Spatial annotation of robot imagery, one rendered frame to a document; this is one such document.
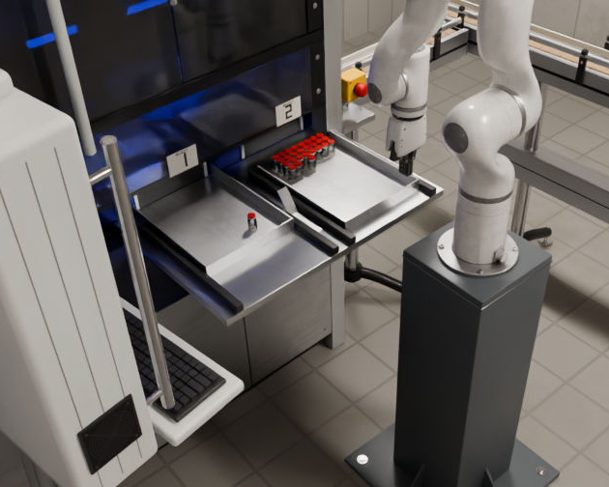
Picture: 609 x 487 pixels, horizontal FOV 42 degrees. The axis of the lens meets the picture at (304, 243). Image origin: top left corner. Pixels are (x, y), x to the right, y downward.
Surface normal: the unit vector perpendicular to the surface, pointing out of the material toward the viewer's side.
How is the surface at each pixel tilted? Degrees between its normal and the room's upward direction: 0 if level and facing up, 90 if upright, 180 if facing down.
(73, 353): 90
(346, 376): 0
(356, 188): 0
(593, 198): 90
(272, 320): 90
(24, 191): 90
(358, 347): 0
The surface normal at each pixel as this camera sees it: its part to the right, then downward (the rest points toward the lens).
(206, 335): 0.66, 0.46
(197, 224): -0.04, -0.77
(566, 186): -0.76, 0.43
